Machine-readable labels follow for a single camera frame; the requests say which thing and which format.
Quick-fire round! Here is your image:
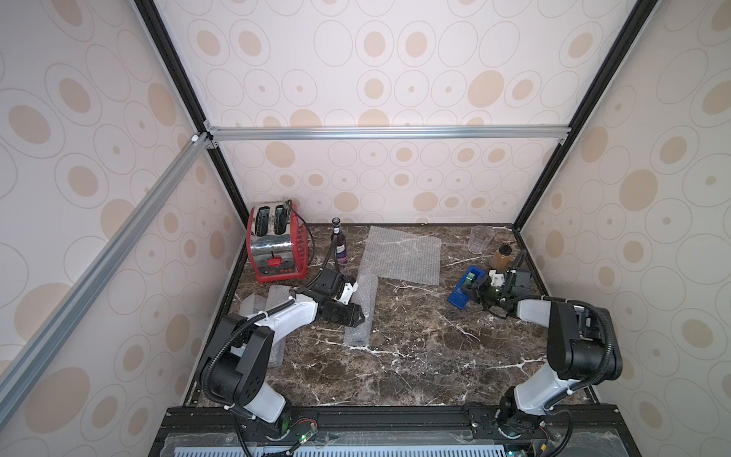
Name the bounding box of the black toaster power cord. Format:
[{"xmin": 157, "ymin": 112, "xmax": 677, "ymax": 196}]
[{"xmin": 284, "ymin": 199, "xmax": 317, "ymax": 267}]

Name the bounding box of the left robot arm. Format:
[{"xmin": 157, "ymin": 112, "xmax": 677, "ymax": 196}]
[{"xmin": 196, "ymin": 270, "xmax": 366, "ymax": 426}]

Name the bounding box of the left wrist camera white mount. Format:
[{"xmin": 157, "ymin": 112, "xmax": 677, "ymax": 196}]
[{"xmin": 337, "ymin": 282, "xmax": 358, "ymax": 305}]

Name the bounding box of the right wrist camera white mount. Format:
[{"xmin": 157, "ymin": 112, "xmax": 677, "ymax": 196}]
[{"xmin": 488, "ymin": 270, "xmax": 506, "ymax": 289}]

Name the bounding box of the stack of bubble wrap sheets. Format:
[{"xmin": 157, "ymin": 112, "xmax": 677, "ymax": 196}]
[{"xmin": 360, "ymin": 227, "xmax": 442, "ymax": 286}]

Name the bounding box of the clear drinking glass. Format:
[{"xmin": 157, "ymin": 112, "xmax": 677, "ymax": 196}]
[{"xmin": 468, "ymin": 226, "xmax": 494, "ymax": 254}]

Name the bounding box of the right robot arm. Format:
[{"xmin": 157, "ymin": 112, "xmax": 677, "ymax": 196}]
[{"xmin": 460, "ymin": 268, "xmax": 622, "ymax": 430}]

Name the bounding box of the black right frame post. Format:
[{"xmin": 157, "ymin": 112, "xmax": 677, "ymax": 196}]
[{"xmin": 512, "ymin": 0, "xmax": 660, "ymax": 235}]

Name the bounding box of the brown spice jar black lid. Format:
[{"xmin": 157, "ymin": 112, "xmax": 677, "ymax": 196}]
[{"xmin": 489, "ymin": 244, "xmax": 513, "ymax": 272}]

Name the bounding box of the black frame post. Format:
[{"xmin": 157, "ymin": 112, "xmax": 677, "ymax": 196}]
[
  {"xmin": 512, "ymin": 0, "xmax": 660, "ymax": 235},
  {"xmin": 133, "ymin": 0, "xmax": 249, "ymax": 225}
]

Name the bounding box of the black left frame post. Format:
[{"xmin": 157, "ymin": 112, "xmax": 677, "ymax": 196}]
[{"xmin": 133, "ymin": 0, "xmax": 249, "ymax": 225}]

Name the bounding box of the diagonal aluminium frame bar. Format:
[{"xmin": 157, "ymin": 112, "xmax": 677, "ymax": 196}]
[{"xmin": 1, "ymin": 133, "xmax": 211, "ymax": 427}]

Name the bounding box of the blue tape dispenser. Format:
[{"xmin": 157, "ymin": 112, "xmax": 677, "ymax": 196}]
[{"xmin": 447, "ymin": 266, "xmax": 487, "ymax": 310}]

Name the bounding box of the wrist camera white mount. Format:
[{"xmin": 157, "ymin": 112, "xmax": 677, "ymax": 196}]
[
  {"xmin": 337, "ymin": 282, "xmax": 358, "ymax": 305},
  {"xmin": 488, "ymin": 270, "xmax": 506, "ymax": 289}
]

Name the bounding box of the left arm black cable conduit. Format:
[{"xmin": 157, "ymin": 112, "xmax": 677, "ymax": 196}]
[{"xmin": 199, "ymin": 233, "xmax": 339, "ymax": 407}]

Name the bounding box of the horizontal aluminium frame bar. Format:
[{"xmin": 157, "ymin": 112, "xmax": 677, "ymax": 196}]
[{"xmin": 209, "ymin": 125, "xmax": 571, "ymax": 142}]

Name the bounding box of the red and chrome toaster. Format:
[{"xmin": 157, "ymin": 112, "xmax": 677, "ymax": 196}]
[{"xmin": 247, "ymin": 200, "xmax": 310, "ymax": 284}]

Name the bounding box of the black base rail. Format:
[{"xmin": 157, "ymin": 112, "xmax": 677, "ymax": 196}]
[{"xmin": 149, "ymin": 405, "xmax": 640, "ymax": 456}]

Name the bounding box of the purple bottle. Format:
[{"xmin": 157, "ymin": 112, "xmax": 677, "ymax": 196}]
[{"xmin": 331, "ymin": 217, "xmax": 348, "ymax": 266}]

